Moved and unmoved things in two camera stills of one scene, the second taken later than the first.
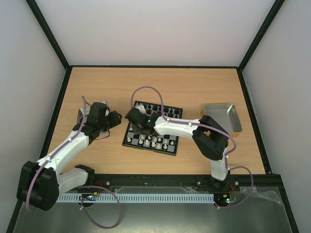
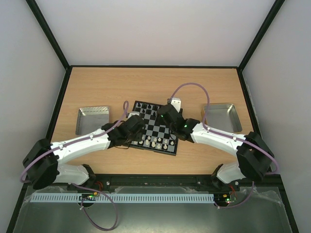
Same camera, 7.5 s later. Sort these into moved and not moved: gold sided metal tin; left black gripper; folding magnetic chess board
Moved: left black gripper
Not moved: gold sided metal tin; folding magnetic chess board
